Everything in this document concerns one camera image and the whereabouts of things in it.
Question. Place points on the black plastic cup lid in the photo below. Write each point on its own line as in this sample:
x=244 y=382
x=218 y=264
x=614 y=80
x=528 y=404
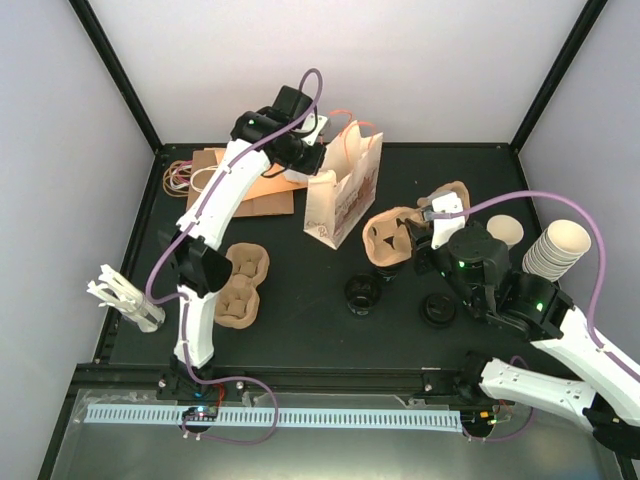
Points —
x=437 y=310

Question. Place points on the black paper coffee cup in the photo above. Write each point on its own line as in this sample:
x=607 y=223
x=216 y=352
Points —
x=387 y=274

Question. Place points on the single paper coffee cup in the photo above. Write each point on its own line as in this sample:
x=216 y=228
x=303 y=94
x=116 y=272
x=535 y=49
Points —
x=506 y=229

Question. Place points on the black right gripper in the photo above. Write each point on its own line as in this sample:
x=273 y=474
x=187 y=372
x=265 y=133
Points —
x=420 y=240

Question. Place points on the separated brown cup carrier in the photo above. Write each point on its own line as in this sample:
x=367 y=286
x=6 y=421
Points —
x=386 y=237

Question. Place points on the brown kraft paper bag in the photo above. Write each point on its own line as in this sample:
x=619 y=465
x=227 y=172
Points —
x=187 y=179

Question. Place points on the orange kraft paper bag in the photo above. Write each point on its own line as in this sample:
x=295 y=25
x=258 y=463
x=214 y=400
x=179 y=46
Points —
x=262 y=186

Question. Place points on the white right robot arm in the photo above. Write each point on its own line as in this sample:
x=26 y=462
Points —
x=603 y=399

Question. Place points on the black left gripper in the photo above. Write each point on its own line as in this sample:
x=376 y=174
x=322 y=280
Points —
x=312 y=167

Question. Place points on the brown pulp cup carrier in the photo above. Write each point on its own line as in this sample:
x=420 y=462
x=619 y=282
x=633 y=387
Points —
x=238 y=302

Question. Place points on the printed white paper bag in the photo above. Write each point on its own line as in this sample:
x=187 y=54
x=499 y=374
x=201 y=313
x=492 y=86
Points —
x=345 y=186

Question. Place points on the white slotted cable rail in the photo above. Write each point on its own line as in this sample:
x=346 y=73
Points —
x=332 y=418

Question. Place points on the stack of paper cups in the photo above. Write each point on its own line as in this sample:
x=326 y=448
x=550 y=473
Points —
x=557 y=250

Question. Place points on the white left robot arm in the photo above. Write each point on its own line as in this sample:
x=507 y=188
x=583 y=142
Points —
x=202 y=271

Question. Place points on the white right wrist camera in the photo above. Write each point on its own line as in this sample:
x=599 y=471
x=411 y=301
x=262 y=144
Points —
x=443 y=213

